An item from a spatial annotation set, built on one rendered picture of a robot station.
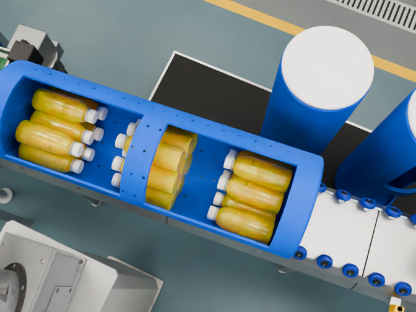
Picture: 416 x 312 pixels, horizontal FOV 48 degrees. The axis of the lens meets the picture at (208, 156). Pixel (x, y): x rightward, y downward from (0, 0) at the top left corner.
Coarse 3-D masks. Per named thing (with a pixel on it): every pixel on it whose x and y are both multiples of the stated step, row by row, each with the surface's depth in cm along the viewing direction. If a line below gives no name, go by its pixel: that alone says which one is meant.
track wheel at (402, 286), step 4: (396, 284) 130; (400, 284) 129; (404, 284) 129; (408, 284) 129; (396, 288) 130; (400, 288) 130; (404, 288) 129; (408, 288) 129; (396, 292) 131; (400, 292) 130; (404, 292) 130; (408, 292) 129
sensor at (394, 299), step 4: (392, 296) 136; (392, 300) 135; (396, 300) 135; (400, 300) 135; (392, 304) 135; (396, 304) 135; (400, 304) 135; (392, 308) 132; (396, 308) 131; (400, 308) 130; (404, 308) 131
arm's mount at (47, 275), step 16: (16, 240) 106; (32, 240) 116; (0, 256) 109; (16, 256) 103; (32, 256) 97; (48, 256) 93; (64, 256) 100; (80, 256) 116; (16, 272) 99; (32, 272) 94; (48, 272) 93; (64, 272) 104; (80, 272) 114; (32, 288) 92; (48, 288) 97; (64, 288) 106; (32, 304) 90; (48, 304) 100; (64, 304) 109
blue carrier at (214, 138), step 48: (0, 96) 119; (96, 96) 121; (0, 144) 122; (96, 144) 144; (144, 144) 115; (240, 144) 116; (144, 192) 118; (192, 192) 139; (288, 192) 138; (240, 240) 120; (288, 240) 113
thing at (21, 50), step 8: (16, 40) 150; (24, 40) 151; (16, 48) 149; (24, 48) 149; (32, 48) 149; (8, 56) 148; (16, 56) 148; (24, 56) 148; (32, 56) 150; (40, 56) 154; (40, 64) 156
